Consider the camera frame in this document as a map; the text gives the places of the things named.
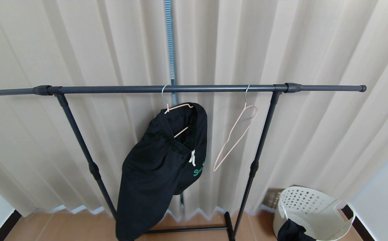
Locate pink clothes hanger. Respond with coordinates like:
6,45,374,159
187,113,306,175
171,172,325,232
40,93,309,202
161,85,194,139
213,84,259,172

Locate black shorts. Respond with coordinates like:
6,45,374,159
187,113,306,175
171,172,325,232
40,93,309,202
115,102,208,241

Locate white laundry basket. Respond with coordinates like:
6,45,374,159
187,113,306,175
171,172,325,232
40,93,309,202
273,186,356,241

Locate black garment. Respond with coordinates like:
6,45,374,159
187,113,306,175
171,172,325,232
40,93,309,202
277,219,317,241

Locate black clothes rack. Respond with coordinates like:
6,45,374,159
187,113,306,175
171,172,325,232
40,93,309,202
0,83,367,241

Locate beige curtain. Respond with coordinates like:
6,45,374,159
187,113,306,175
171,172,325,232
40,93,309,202
0,0,388,221

